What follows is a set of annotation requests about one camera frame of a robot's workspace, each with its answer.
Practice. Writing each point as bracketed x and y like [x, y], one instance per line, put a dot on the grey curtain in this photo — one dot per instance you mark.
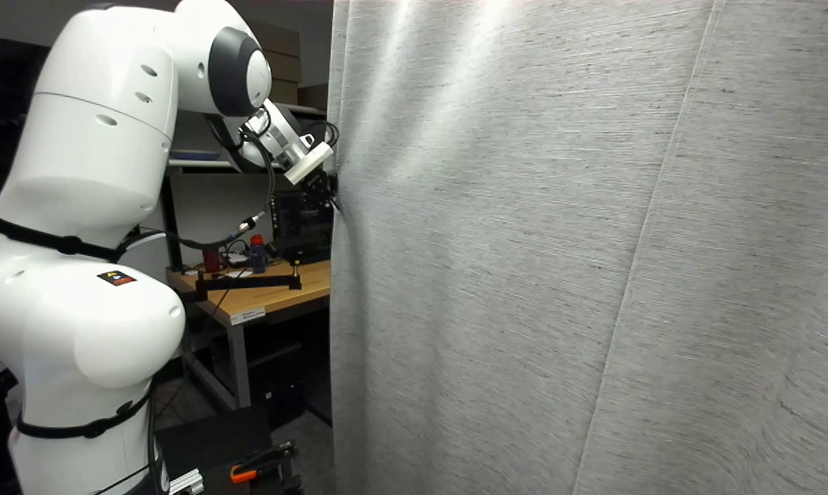
[582, 244]

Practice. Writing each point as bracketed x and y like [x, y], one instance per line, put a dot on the wooden workbench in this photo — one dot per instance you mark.
[241, 301]

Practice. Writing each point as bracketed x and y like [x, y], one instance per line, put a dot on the black equipment box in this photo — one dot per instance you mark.
[303, 220]

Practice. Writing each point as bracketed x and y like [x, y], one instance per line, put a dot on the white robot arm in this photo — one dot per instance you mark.
[80, 330]

